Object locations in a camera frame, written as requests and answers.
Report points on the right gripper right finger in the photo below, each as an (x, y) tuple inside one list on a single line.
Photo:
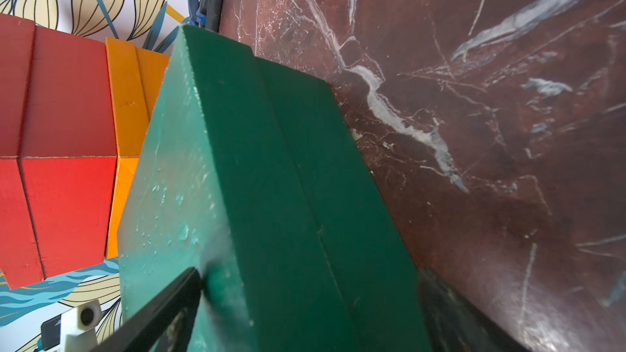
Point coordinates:
[(455, 324)]

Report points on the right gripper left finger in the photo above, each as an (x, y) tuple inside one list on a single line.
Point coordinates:
[(163, 324)]

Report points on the green shoebox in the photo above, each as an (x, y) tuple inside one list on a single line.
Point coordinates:
[(249, 175)]

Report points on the red shoebox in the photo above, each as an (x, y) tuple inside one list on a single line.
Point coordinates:
[(58, 152)]

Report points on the orange shoebox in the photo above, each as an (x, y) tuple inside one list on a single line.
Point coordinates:
[(135, 78)]

